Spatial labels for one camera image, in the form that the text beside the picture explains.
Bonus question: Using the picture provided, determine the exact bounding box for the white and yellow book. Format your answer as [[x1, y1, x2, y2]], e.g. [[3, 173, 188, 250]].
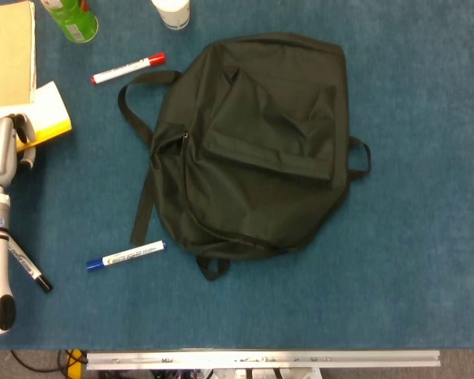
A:
[[15, 81, 73, 153]]

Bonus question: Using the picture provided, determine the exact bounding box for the black fabric backpack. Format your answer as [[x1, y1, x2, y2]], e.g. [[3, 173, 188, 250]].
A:
[[117, 32, 373, 282]]

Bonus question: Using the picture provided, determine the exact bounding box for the beige paper notebook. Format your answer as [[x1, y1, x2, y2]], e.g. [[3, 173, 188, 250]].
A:
[[0, 0, 38, 111]]

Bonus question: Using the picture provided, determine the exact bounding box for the black whiteboard marker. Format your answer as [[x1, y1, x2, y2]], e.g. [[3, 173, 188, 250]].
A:
[[6, 236, 54, 295]]

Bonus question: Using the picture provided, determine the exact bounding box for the red whiteboard marker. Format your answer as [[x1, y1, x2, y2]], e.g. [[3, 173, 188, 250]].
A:
[[90, 52, 167, 86]]

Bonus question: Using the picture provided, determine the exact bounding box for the green plastic bottle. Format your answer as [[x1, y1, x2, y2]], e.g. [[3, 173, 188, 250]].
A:
[[40, 0, 100, 43]]

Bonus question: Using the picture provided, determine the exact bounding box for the blue whiteboard marker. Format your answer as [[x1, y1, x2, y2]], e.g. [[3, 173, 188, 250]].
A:
[[85, 240, 168, 273]]

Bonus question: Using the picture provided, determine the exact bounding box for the white paper cup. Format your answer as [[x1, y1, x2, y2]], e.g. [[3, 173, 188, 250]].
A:
[[150, 0, 191, 31]]

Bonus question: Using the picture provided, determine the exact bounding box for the yellow plastic piece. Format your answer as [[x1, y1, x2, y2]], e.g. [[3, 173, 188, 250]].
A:
[[66, 349, 87, 379]]

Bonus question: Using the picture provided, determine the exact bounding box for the blue felt table cover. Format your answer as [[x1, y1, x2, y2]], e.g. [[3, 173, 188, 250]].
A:
[[0, 0, 474, 351]]

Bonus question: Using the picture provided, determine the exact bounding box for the black floor cable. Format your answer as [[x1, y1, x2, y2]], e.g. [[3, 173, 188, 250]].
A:
[[9, 349, 88, 374]]

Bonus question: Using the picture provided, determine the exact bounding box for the aluminium profile rail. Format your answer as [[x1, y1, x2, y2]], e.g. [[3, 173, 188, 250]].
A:
[[85, 349, 442, 371]]

